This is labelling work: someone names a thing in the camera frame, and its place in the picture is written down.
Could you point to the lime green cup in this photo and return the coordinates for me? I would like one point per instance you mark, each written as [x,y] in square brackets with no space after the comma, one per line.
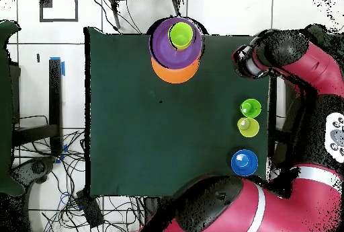
[180,35]

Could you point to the large orange bowl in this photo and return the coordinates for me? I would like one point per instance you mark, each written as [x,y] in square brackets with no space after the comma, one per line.
[174,76]

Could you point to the purple bowl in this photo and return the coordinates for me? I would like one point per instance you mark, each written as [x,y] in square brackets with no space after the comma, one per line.
[164,54]

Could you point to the yellow cup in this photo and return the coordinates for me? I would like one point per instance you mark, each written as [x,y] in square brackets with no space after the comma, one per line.
[251,131]

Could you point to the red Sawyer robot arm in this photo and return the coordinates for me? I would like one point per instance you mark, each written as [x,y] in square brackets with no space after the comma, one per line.
[295,205]

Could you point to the blue bowl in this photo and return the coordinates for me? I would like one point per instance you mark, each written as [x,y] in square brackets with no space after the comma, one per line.
[244,163]

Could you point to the dark green table cloth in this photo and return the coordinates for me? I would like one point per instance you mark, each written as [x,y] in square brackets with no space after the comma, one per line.
[121,135]

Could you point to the blue tape strip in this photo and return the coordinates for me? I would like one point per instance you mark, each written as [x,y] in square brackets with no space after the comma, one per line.
[65,148]
[63,69]

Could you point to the black metal stand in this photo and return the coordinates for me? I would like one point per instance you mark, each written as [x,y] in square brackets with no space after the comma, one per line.
[55,94]

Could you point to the small black object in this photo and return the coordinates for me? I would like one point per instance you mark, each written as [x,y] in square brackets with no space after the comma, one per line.
[38,58]

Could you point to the dark office chair base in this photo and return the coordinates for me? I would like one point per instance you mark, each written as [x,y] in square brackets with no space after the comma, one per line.
[37,167]

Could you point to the black square frame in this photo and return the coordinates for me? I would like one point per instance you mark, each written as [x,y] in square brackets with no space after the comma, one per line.
[45,0]

